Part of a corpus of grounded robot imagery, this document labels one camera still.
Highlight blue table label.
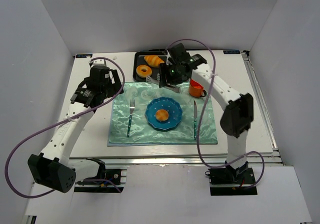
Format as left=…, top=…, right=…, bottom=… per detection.
left=75, top=54, right=92, bottom=58
left=223, top=50, right=241, bottom=55

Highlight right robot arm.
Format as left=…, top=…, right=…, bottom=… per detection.
left=159, top=43, right=254, bottom=178

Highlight metal tongs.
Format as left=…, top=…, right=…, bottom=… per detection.
left=146, top=76, right=181, bottom=93

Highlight blue dotted plate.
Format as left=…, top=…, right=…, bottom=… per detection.
left=145, top=97, right=183, bottom=131

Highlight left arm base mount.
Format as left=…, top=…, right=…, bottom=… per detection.
left=69, top=158, right=127, bottom=193

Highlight knife with teal handle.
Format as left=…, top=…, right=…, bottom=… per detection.
left=193, top=100, right=198, bottom=140

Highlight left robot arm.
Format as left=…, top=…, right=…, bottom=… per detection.
left=27, top=65, right=123, bottom=193

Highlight black baking tray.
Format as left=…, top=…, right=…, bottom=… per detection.
left=132, top=51, right=192, bottom=82

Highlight aluminium table frame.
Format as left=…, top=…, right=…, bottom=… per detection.
left=22, top=49, right=286, bottom=224

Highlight glazed donut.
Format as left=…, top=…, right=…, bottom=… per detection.
left=136, top=65, right=153, bottom=79

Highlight round bread roll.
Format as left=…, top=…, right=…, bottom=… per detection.
left=155, top=109, right=169, bottom=122

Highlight teal patterned placemat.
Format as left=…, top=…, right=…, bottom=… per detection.
left=108, top=82, right=218, bottom=146

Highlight fork with teal handle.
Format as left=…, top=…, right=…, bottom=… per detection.
left=126, top=99, right=135, bottom=137

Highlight right blue table label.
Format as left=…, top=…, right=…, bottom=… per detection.
left=223, top=50, right=241, bottom=55

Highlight left blue table label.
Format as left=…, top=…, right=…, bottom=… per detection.
left=75, top=54, right=92, bottom=58

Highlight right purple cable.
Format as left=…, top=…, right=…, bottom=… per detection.
left=166, top=39, right=265, bottom=190

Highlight croissant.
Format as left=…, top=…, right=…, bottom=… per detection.
left=144, top=55, right=165, bottom=68

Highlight orange mug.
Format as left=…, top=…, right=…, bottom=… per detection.
left=188, top=79, right=207, bottom=98

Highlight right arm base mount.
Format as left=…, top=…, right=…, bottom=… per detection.
left=205, top=168, right=258, bottom=196

